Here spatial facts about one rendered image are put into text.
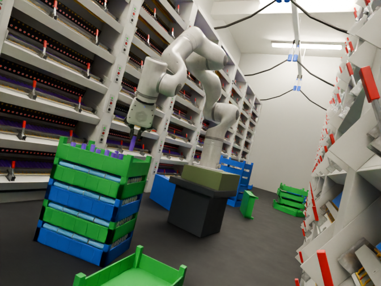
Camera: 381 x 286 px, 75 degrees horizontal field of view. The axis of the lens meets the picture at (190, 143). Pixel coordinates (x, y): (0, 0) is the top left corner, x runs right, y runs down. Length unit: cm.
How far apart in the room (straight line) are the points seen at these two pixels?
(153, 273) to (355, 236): 72
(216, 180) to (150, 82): 72
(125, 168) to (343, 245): 68
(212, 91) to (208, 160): 42
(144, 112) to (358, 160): 75
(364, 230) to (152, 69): 77
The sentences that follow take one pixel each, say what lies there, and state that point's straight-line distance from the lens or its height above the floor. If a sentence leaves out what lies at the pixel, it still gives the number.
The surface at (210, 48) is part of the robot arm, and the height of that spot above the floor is 95.
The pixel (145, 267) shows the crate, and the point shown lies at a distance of 103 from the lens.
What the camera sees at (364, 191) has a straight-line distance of 46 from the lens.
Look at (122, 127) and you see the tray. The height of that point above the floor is 49.
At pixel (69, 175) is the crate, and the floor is 27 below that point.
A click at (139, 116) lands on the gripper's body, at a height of 55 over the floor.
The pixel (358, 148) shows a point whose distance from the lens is 46.
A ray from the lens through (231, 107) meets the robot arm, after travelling 154.
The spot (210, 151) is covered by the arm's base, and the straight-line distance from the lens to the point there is 153.
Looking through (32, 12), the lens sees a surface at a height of 89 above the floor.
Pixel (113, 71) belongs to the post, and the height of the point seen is 82.
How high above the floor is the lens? 47
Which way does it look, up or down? 1 degrees up
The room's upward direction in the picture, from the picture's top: 14 degrees clockwise
